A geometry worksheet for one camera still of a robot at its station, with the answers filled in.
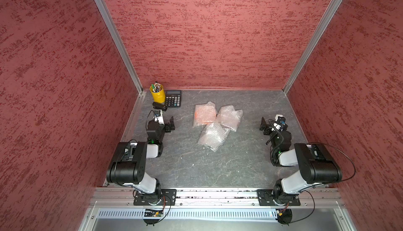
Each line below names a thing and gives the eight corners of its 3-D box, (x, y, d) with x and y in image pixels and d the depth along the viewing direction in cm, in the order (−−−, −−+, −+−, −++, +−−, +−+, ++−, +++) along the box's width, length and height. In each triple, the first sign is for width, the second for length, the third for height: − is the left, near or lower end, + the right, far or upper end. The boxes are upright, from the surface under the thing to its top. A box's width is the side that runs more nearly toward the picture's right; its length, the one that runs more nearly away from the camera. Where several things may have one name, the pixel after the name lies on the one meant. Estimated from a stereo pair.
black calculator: (163, 107, 112) (162, 105, 110) (166, 92, 121) (166, 90, 119) (181, 107, 112) (180, 105, 110) (182, 92, 121) (182, 90, 119)
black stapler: (151, 107, 112) (150, 105, 110) (154, 103, 115) (153, 101, 113) (166, 111, 110) (165, 109, 108) (168, 107, 112) (168, 105, 110)
